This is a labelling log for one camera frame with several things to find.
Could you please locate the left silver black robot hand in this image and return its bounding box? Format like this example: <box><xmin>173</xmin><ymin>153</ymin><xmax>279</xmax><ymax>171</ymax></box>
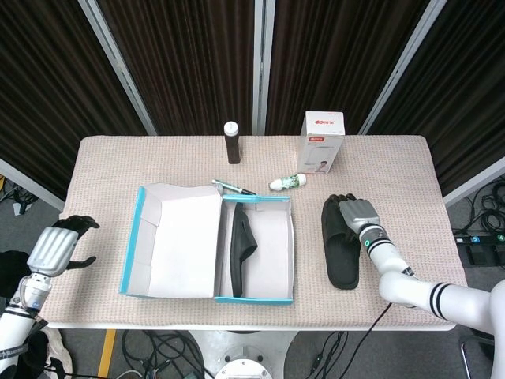
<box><xmin>26</xmin><ymin>215</ymin><xmax>101</xmax><ymax>277</ymax></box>

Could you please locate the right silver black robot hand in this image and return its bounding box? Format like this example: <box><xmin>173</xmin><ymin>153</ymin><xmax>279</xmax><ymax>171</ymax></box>
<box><xmin>329</xmin><ymin>192</ymin><xmax>382</xmax><ymax>235</ymax></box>

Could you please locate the black slipper with smooth heel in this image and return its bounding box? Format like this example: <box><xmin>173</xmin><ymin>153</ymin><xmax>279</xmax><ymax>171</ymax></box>
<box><xmin>320</xmin><ymin>195</ymin><xmax>362</xmax><ymax>290</ymax></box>

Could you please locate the black slipper with frayed heel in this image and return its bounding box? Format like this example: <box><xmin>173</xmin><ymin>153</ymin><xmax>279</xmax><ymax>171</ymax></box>
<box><xmin>230</xmin><ymin>203</ymin><xmax>259</xmax><ymax>298</ymax></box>

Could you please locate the table with beige tablecloth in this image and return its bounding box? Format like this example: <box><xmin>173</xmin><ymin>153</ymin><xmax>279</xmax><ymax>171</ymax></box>
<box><xmin>35</xmin><ymin>135</ymin><xmax>477</xmax><ymax>332</ymax></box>

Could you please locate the light blue cardboard shoe box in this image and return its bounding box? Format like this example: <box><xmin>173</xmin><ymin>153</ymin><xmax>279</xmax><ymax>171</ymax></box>
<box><xmin>118</xmin><ymin>182</ymin><xmax>296</xmax><ymax>305</ymax></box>

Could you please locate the white desk lamp carton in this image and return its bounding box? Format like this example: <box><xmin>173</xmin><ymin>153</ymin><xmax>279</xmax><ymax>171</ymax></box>
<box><xmin>296</xmin><ymin>111</ymin><xmax>346</xmax><ymax>176</ymax></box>

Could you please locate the small green white bottle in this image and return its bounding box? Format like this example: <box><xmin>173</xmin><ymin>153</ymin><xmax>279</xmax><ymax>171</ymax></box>
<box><xmin>268</xmin><ymin>173</ymin><xmax>308</xmax><ymax>190</ymax></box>

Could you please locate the black foot pedal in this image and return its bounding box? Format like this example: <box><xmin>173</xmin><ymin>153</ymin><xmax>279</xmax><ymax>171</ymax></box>
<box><xmin>466</xmin><ymin>245</ymin><xmax>495</xmax><ymax>266</ymax></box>

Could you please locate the teal black marker pen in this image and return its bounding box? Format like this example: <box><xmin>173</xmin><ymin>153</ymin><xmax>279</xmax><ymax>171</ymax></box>
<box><xmin>211</xmin><ymin>179</ymin><xmax>257</xmax><ymax>197</ymax></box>

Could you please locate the dark brown bottle white cap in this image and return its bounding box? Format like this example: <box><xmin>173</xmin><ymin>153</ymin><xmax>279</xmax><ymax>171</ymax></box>
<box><xmin>223</xmin><ymin>121</ymin><xmax>242</xmax><ymax>165</ymax></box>

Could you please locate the dark brown curtain panel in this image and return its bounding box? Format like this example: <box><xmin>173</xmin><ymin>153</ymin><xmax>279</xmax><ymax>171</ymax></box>
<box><xmin>96</xmin><ymin>0</ymin><xmax>256</xmax><ymax>137</ymax></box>
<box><xmin>370</xmin><ymin>0</ymin><xmax>505</xmax><ymax>197</ymax></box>
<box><xmin>266</xmin><ymin>0</ymin><xmax>431</xmax><ymax>135</ymax></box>
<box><xmin>0</xmin><ymin>0</ymin><xmax>149</xmax><ymax>198</ymax></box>

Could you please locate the black floor cable tangle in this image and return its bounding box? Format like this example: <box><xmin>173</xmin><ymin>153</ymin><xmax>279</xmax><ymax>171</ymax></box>
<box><xmin>0</xmin><ymin>176</ymin><xmax>37</xmax><ymax>217</ymax></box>
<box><xmin>120</xmin><ymin>329</ymin><xmax>206</xmax><ymax>379</ymax></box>
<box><xmin>453</xmin><ymin>177</ymin><xmax>505</xmax><ymax>238</ymax></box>

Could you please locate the grey aluminium partition post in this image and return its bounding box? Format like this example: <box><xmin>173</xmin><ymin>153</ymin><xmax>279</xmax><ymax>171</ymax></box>
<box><xmin>252</xmin><ymin>0</ymin><xmax>276</xmax><ymax>135</ymax></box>
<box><xmin>443</xmin><ymin>156</ymin><xmax>505</xmax><ymax>208</ymax></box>
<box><xmin>0</xmin><ymin>157</ymin><xmax>66</xmax><ymax>211</ymax></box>
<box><xmin>357</xmin><ymin>0</ymin><xmax>449</xmax><ymax>135</ymax></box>
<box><xmin>77</xmin><ymin>0</ymin><xmax>159</xmax><ymax>137</ymax></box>

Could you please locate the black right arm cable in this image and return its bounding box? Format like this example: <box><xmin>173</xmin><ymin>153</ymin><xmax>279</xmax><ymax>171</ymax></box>
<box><xmin>368</xmin><ymin>302</ymin><xmax>392</xmax><ymax>332</ymax></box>

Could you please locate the black cable with inline switch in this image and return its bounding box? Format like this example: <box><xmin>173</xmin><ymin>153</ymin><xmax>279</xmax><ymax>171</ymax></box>
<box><xmin>309</xmin><ymin>330</ymin><xmax>349</xmax><ymax>379</ymax></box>

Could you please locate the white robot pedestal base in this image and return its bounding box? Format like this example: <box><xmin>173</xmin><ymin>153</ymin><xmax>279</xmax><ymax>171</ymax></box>
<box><xmin>185</xmin><ymin>329</ymin><xmax>301</xmax><ymax>379</ymax></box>

